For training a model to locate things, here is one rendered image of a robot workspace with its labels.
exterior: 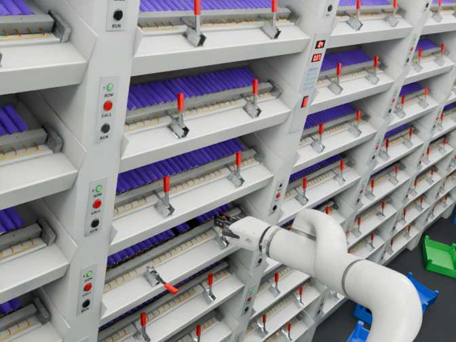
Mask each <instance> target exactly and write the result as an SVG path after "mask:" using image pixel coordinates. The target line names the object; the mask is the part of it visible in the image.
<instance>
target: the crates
mask: <svg viewBox="0 0 456 342"><path fill-rule="evenodd" d="M428 238H429V236H427V235H426V236H425V238H424V241H423V243H422V250H423V258H424V263H425V269H426V270H430V271H433V272H436V273H440V274H443V275H446V276H450V277H452V278H456V252H455V247H456V244H454V243H453V244H452V246H449V245H446V244H442V243H439V242H435V241H432V240H429V239H428ZM412 275H413V274H412V273H411V272H409V273H408V275H407V276H406V277H407V278H408V279H409V280H410V281H411V282H412V283H413V285H414V287H415V288H416V290H417V293H418V295H419V299H420V301H421V307H422V314H424V312H425V309H426V307H428V306H430V305H431V304H433V303H434V302H435V300H436V298H437V296H438V293H439V292H438V291H437V290H435V291H434V292H432V291H431V290H429V289H428V288H426V287H425V286H424V285H422V284H420V283H419V282H418V281H417V280H415V279H413V278H412ZM353 315H354V316H355V317H357V318H359V319H361V320H363V321H365V322H366V323H368V324H370V325H371V324H372V321H373V316H372V313H371V311H370V310H369V309H367V308H365V307H364V306H362V305H360V304H358V303H357V305H356V308H355V311H354V314H353Z"/></svg>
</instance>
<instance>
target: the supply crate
mask: <svg viewBox="0 0 456 342"><path fill-rule="evenodd" d="M363 324H364V323H363V322H362V321H360V320H359V321H358V323H357V325H356V328H355V329H354V331H353V333H352V334H351V336H350V337H349V339H348V340H347V342H365V341H366V339H367V337H368V334H369V332H370V331H369V330H367V329H365V328H363V327H362V326H363Z"/></svg>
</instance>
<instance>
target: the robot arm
mask: <svg viewBox="0 0 456 342"><path fill-rule="evenodd" d="M223 216H225V218H224V217H223ZM214 225H215V226H217V227H220V228H222V229H223V230H222V235H225V236H228V237H230V238H229V239H228V240H227V241H228V242H229V243H231V244H234V245H236V246H239V247H242V248H245V249H248V250H252V251H256V252H259V251H260V252H262V254H263V255H264V256H266V257H268V258H270V259H273V260H275V261H277V262H279V263H281V264H284V265H286V266H289V267H291V268H293V269H296V270H297V271H300V272H302V273H304V274H307V275H309V276H311V277H313V278H317V280H318V281H319V282H320V283H321V284H323V285H324V286H326V287H328V288H330V289H331V290H333V291H335V292H337V293H339V294H340V295H343V296H344V297H347V298H348V299H350V300H352V301H354V302H356V303H358V304H360V305H362V306H364V307H365V308H367V309H369V310H370V311H371V313H372V316H373V321H372V324H371V328H370V332H369V334H368V337H367V339H366V341H365V342H412V341H413V340H414V339H415V337H416V336H417V334H418V332H419V330H420V328H421V323H422V318H423V314H422V307H421V301H420V299H419V295H418V293H417V290H416V288H415V287H414V285H413V283H412V282H411V281H410V280H409V279H408V278H407V277H406V276H404V275H402V274H401V273H398V272H397V271H394V270H392V269H389V268H387V267H384V266H381V265H378V264H376V263H374V262H371V261H368V260H366V259H363V258H360V257H358V256H355V255H352V254H350V253H348V252H347V240H346V237H345V234H344V231H343V229H342V227H341V226H340V224H339V223H338V222H337V221H336V220H335V219H334V218H333V217H331V216H329V215H327V214H325V213H323V212H320V211H317V210H314V209H310V208H304V209H301V210H300V211H299V212H298V213H297V215H296V217H295V219H294V222H293V224H292V227H291V229H290V231H288V230H286V229H283V228H281V227H278V226H275V225H274V226H271V225H269V224H267V223H265V222H263V221H261V220H259V219H257V218H254V217H251V216H247V217H246V218H238V217H235V216H233V217H231V216H229V215H227V214H225V213H222V212H220V213H219V215H217V214H215V215H214Z"/></svg>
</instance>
